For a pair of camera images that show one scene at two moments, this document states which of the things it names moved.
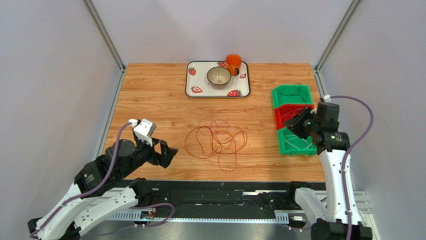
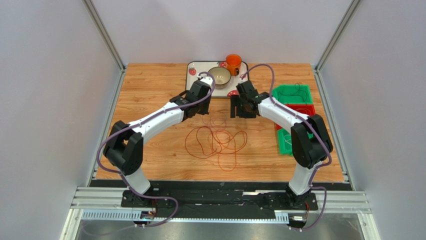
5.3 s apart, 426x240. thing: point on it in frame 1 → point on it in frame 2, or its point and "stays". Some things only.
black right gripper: (307, 123) → (240, 106)
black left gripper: (165, 158) → (205, 111)
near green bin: (290, 143) stays
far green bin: (292, 94) stays
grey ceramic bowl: (218, 77) stays
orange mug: (233, 62) stays
